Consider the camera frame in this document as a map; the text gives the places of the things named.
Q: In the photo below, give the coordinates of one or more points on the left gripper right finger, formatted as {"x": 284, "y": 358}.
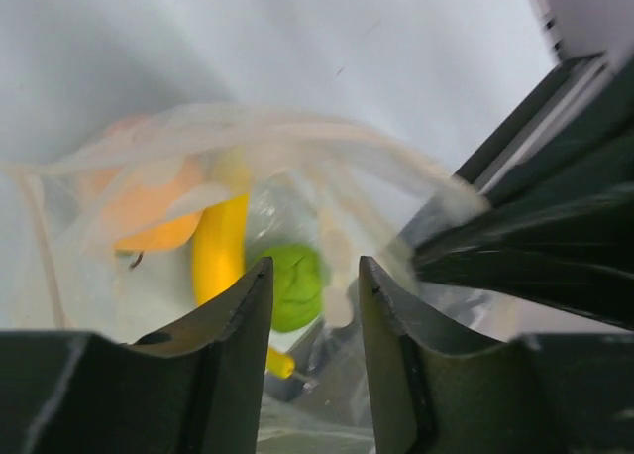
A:
{"x": 437, "y": 386}

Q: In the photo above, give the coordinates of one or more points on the yellow fake banana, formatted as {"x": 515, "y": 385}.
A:
{"x": 218, "y": 243}

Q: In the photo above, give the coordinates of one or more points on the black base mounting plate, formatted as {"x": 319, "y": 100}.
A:
{"x": 548, "y": 108}

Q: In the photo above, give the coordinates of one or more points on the orange fake fruit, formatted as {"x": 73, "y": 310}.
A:
{"x": 134, "y": 219}

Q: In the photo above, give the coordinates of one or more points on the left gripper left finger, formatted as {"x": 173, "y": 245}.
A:
{"x": 193, "y": 386}

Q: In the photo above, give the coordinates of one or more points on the clear zip top bag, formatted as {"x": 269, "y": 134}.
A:
{"x": 342, "y": 188}

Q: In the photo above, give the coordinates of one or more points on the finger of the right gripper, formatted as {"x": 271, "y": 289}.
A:
{"x": 560, "y": 231}

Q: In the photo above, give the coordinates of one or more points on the green fake lime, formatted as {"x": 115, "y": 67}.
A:
{"x": 298, "y": 282}

